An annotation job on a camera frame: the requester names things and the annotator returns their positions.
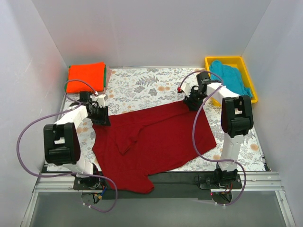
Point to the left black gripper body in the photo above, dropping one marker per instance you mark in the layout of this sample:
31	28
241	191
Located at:
100	116

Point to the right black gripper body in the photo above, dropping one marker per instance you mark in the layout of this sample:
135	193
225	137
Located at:
192	101

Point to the dark red t-shirt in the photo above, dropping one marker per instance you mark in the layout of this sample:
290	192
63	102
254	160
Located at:
149	141

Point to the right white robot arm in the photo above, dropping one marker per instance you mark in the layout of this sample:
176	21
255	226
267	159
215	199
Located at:
236	116

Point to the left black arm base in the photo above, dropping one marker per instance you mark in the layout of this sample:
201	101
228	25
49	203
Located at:
90	183

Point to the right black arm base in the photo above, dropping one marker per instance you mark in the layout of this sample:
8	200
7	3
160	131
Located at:
208	180

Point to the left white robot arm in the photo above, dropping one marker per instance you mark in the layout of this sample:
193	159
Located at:
61	143

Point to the floral patterned table mat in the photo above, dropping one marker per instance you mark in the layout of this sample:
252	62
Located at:
132	89

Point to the folded orange t-shirt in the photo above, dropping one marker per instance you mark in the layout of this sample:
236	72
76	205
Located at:
85	75

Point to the teal t-shirt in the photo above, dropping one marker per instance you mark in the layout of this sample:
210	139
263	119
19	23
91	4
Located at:
231	77

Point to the folded pink t-shirt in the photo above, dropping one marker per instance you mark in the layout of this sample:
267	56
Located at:
106	80

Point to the yellow plastic bin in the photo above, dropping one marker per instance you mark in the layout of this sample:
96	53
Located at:
236	62

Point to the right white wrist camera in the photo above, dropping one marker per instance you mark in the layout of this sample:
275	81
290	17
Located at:
185	88

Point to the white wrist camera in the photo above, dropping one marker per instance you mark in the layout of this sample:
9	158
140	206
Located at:
185	88
100	100

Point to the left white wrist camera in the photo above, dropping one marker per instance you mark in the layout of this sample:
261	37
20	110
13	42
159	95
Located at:
100	100

